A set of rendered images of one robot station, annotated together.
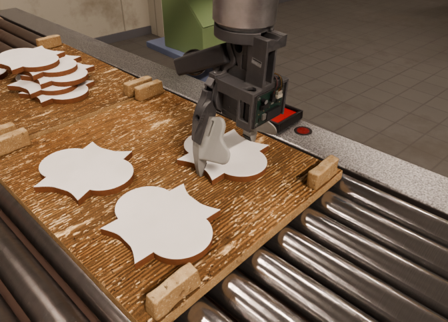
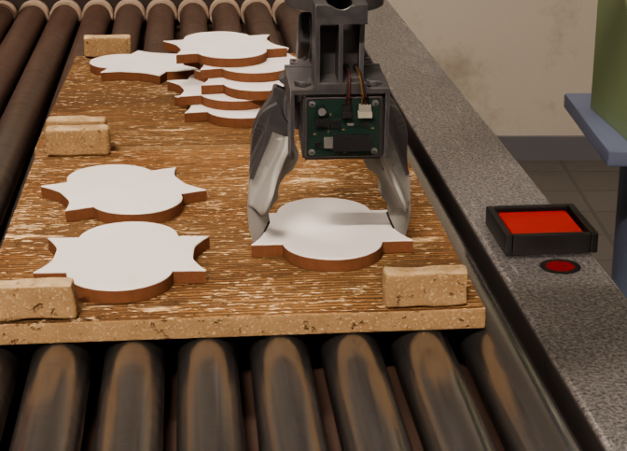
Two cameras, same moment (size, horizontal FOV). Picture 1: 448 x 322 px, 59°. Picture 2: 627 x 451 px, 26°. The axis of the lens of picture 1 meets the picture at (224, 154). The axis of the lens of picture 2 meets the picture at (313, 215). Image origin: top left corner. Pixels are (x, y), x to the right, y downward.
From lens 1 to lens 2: 70 cm
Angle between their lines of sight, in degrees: 39
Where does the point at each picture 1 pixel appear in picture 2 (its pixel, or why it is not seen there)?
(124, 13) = not seen: outside the picture
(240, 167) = (316, 246)
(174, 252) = (85, 279)
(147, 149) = (241, 200)
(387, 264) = (356, 419)
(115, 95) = not seen: hidden behind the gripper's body
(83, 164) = (126, 183)
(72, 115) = (209, 139)
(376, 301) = (270, 437)
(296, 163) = not seen: hidden behind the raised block
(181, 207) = (163, 253)
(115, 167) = (157, 196)
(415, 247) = (440, 427)
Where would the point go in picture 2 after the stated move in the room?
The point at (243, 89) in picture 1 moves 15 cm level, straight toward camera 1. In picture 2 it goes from (292, 81) to (123, 121)
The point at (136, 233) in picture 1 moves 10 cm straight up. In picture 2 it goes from (75, 254) to (66, 122)
